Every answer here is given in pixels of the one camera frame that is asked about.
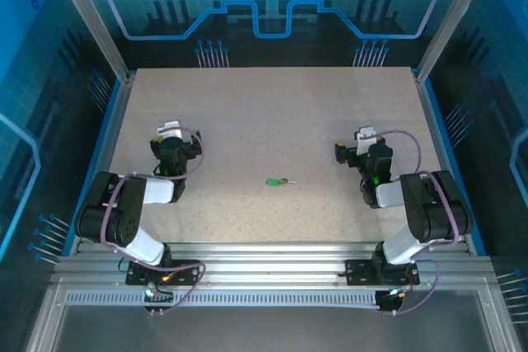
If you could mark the black controller board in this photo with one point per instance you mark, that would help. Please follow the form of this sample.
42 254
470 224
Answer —
158 300
389 300

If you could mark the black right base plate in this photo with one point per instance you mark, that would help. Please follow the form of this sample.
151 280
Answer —
359 273

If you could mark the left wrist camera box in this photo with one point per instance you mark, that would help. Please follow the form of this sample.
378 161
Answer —
171 131

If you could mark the green-capped key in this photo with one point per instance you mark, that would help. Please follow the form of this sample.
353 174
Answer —
272 181

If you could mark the aluminium side rail blue trim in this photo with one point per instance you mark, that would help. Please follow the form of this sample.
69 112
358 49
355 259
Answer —
433 121
113 121

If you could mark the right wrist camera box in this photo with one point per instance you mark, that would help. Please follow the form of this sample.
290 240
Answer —
365 137

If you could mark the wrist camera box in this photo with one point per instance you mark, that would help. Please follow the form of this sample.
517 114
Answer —
171 131
365 137

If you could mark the aluminium corner post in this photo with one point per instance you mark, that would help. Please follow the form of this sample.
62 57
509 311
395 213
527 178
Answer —
92 18
453 18

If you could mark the grey front panel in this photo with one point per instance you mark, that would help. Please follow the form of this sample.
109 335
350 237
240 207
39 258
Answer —
264 331

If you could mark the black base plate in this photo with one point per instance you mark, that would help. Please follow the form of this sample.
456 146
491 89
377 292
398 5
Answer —
185 273
359 273

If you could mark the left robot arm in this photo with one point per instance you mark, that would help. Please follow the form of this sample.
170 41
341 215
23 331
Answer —
123 220

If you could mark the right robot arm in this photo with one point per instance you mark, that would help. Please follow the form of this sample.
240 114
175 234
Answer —
437 212

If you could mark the aluminium front frame beam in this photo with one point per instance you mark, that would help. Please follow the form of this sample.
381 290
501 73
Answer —
268 265

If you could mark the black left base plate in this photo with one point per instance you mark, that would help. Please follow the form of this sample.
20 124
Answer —
185 273

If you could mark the blue printed side panel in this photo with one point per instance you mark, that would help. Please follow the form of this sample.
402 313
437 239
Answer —
495 80
33 80

